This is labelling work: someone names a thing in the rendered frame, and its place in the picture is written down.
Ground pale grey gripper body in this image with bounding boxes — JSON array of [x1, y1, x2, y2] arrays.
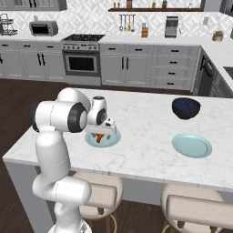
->
[[85, 123, 118, 137]]

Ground brown chicken drumstick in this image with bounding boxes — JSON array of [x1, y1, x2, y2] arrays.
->
[[94, 133, 106, 145]]

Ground black bowl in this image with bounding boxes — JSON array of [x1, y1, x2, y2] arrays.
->
[[171, 96, 202, 121]]

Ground light blue plate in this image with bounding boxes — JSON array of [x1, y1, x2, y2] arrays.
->
[[171, 132, 214, 159], [84, 128, 122, 149]]

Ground beige padded bar stool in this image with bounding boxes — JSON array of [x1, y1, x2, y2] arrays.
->
[[160, 183, 233, 233], [70, 170, 125, 233]]

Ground grey kitchen island base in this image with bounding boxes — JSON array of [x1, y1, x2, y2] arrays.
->
[[4, 158, 233, 233]]

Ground steel oven with hob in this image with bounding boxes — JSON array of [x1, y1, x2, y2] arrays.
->
[[61, 33, 106, 87]]

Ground grey base cupboards with drawers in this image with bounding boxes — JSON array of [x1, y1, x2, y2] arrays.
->
[[99, 43, 201, 92]]

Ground grey base cupboards run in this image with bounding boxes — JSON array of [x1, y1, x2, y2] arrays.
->
[[0, 40, 66, 83]]

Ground wooden knife block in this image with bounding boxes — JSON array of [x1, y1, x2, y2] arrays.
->
[[140, 23, 150, 39]]

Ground black dishwasher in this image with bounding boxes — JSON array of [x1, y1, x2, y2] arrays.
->
[[196, 54, 217, 97]]

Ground silver toaster oven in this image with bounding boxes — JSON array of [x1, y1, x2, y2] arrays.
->
[[28, 20, 59, 37]]

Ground silver coffee machine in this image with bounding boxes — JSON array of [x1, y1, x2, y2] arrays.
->
[[164, 15, 182, 39]]

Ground grey corner base cupboards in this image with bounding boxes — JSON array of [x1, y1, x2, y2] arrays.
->
[[208, 71, 233, 99]]

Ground dark sink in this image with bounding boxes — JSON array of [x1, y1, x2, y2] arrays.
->
[[223, 66, 233, 81]]

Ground potted plant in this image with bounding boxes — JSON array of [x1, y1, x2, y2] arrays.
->
[[211, 29, 225, 43]]

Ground rail with hanging tools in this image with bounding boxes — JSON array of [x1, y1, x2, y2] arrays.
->
[[118, 13, 137, 33]]

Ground dark wooden wall shelf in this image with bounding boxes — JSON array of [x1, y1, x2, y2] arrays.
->
[[107, 7, 205, 14]]

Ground wire dish rack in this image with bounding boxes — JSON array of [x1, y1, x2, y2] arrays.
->
[[0, 13, 19, 36]]

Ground grey wall cupboards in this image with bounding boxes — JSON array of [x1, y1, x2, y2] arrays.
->
[[0, 0, 68, 12]]

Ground grey corner wall cupboard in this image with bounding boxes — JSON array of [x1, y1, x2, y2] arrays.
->
[[219, 0, 233, 16]]

